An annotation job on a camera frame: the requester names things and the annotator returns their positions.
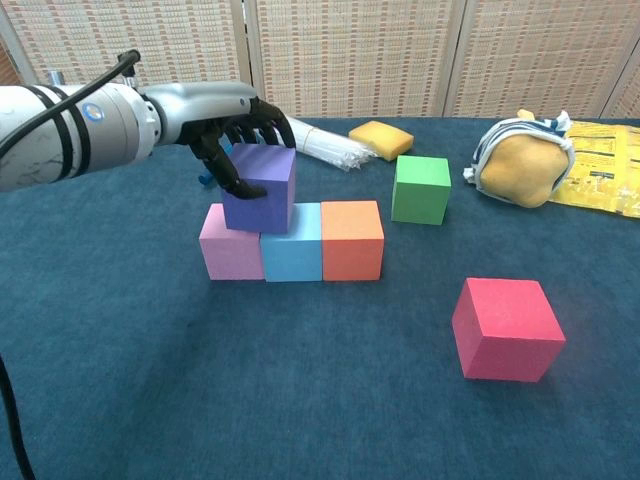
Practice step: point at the yellow snack bag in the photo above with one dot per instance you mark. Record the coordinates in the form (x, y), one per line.
(605, 165)

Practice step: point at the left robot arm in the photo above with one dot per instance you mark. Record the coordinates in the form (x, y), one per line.
(100, 135)

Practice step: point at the purple foam cube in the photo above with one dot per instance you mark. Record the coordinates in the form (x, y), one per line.
(265, 170)

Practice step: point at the light blue foam cube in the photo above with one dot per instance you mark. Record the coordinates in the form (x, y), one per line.
(292, 255)

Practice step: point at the yellow sponge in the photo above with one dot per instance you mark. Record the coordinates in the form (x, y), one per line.
(382, 139)

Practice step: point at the woven bamboo screen panel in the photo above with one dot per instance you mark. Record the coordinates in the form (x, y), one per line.
(185, 40)
(627, 95)
(350, 55)
(540, 50)

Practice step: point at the red foam cube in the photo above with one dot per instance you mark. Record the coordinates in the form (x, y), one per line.
(505, 330)

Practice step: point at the teal felt table cover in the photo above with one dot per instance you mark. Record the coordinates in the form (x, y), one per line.
(320, 400)

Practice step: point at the pink foam cube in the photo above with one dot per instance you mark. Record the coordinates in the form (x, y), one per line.
(230, 255)

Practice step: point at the brown woven screen panel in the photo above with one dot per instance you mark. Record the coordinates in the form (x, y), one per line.
(10, 65)

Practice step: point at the orange foam cube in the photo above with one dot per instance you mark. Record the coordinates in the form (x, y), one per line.
(350, 245)

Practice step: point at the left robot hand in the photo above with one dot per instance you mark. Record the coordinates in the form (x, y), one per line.
(200, 102)

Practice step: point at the plush toy with striped shirt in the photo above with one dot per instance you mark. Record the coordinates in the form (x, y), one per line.
(520, 170)

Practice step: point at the bundle of clear straws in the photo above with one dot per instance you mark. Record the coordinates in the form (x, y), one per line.
(330, 147)

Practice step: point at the green foam cube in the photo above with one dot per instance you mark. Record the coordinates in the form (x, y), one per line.
(420, 192)

